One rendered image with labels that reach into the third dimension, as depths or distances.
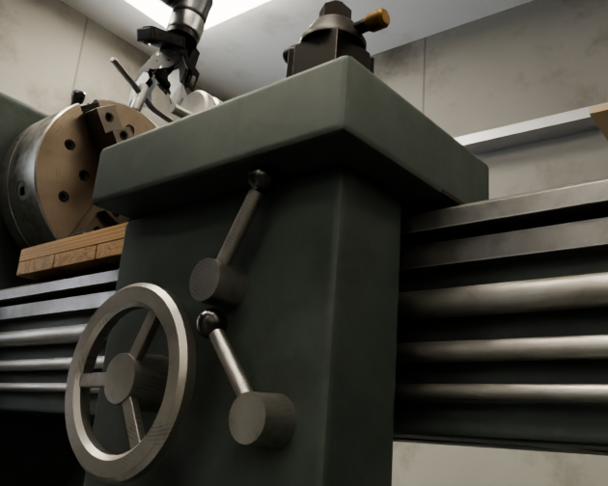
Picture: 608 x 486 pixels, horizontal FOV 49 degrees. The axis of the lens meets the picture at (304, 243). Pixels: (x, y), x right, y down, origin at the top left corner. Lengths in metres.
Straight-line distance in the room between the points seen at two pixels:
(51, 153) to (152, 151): 0.58
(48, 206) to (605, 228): 0.87
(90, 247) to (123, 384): 0.36
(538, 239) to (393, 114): 0.14
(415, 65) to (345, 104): 4.19
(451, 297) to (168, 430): 0.23
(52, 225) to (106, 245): 0.31
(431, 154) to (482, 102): 3.72
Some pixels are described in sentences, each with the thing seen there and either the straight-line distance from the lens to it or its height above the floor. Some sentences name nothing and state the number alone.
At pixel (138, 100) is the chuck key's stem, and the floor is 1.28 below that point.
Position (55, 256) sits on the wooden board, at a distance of 0.95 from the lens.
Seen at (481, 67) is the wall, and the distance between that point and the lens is 4.38.
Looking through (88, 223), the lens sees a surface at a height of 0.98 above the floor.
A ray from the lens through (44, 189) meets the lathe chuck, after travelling 1.15.
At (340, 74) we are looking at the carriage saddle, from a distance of 0.47.
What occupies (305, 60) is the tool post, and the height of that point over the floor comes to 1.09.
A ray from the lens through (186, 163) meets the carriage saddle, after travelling 0.55.
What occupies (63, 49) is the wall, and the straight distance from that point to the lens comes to 4.78.
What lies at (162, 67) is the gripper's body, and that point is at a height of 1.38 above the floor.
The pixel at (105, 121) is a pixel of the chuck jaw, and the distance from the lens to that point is 1.20.
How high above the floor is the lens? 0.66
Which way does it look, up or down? 17 degrees up
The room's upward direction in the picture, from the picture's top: 5 degrees clockwise
